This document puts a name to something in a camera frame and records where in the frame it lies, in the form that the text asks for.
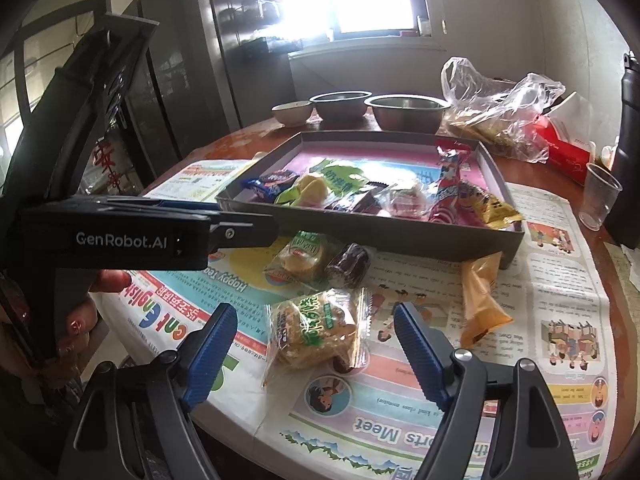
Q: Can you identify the blue wrapped candy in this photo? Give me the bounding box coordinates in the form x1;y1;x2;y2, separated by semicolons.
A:
239;169;301;201

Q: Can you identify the crumpled white paper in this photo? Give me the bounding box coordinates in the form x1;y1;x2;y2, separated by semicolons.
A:
602;240;640;301

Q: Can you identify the red box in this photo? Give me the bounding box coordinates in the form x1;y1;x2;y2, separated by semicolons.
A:
532;92;598;186

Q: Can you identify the brown chocolate bar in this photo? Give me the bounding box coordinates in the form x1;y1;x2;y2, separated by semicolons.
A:
322;182;396;213

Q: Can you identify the dish rack shelf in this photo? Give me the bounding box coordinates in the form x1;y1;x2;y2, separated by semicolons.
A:
205;0;301;56

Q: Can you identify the small steel bowl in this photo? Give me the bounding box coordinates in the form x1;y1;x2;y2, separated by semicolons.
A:
309;91;373;122

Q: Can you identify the large steel bowl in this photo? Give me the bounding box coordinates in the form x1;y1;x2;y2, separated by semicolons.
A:
364;94;451;132

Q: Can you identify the clear wrapped pink candy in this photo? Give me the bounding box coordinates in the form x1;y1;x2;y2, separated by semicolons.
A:
382;182;436;218

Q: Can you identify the green label pastry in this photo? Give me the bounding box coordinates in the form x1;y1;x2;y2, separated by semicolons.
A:
262;230;333;286

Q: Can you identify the newspaper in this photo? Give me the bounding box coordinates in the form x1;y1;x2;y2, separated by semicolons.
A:
95;157;616;480

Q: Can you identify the grey cardboard box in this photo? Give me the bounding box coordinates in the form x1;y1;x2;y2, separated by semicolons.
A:
216;131;526;270

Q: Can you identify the refrigerator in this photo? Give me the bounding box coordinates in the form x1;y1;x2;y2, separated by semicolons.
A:
107;0;241;196

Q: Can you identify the dark brown round candy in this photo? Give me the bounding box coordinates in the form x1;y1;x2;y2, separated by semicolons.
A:
325;242;372;288

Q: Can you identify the yellow purple snack packet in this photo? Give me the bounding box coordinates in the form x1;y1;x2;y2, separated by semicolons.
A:
452;180;526;231

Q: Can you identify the green candy packet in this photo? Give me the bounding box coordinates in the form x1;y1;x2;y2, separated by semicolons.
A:
274;157;373;207

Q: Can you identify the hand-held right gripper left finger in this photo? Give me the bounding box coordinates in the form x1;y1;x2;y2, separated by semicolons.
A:
57;303;240;480

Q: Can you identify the clear plastic bag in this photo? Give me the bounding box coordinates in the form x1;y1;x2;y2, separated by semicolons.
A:
440;56;568;163

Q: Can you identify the red paper decoration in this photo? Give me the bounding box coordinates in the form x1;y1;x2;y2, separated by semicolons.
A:
92;137;126;193

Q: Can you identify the rice crisp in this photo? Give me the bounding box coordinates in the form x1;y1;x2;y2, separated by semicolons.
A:
261;287;373;391

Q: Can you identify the clear plastic cup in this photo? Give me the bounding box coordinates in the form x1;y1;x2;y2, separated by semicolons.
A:
578;162;624;232

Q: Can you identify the black thermos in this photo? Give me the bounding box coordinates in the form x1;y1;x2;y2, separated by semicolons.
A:
607;52;640;251

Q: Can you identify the person's left hand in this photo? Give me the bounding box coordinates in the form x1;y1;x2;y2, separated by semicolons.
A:
44;269;134;392

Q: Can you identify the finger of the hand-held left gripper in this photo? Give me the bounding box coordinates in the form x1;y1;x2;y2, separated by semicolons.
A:
207;211;280;251
159;199;236;216

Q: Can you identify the red cartoon snack packet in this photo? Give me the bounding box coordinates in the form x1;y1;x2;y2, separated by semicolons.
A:
427;142;473;225

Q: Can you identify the orange wrapped snack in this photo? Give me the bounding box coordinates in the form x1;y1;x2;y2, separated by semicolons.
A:
459;251;516;348

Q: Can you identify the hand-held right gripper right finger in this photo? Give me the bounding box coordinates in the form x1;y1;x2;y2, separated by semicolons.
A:
392;302;581;480

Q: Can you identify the white ceramic bowl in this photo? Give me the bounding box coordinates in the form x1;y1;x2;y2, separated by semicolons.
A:
271;101;313;127

